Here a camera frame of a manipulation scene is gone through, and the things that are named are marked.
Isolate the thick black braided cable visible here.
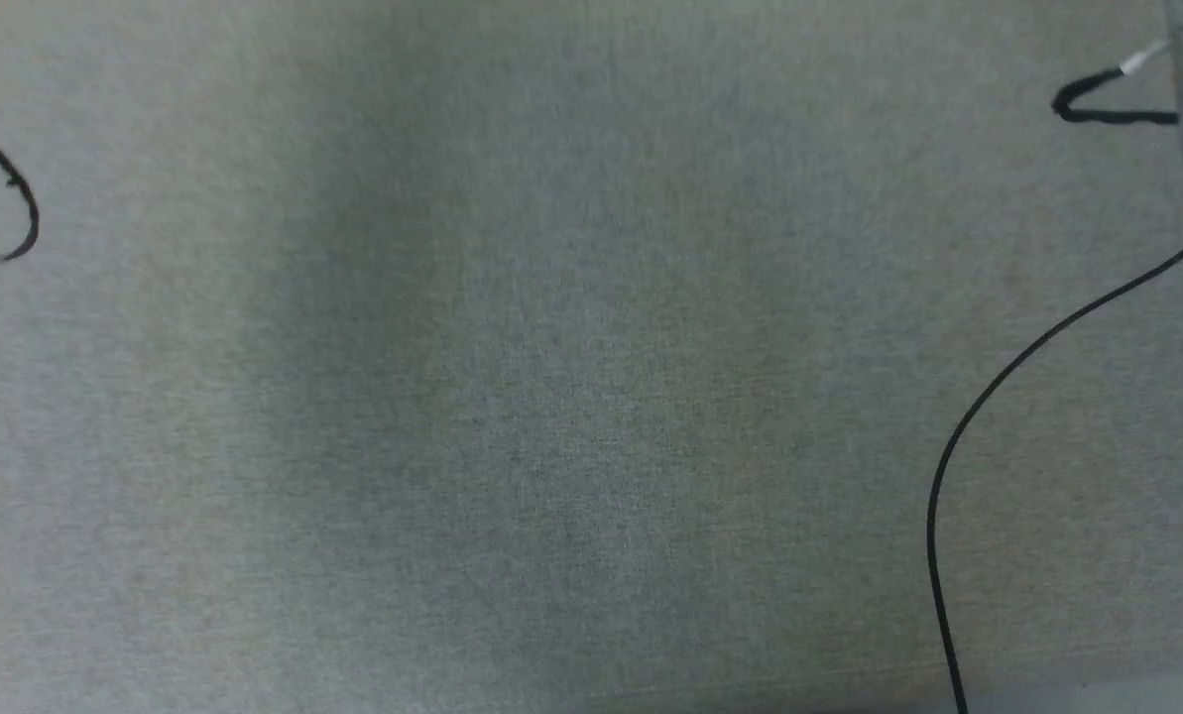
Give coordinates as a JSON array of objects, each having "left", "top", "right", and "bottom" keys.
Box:
[{"left": 1050, "top": 40, "right": 1181, "bottom": 127}]

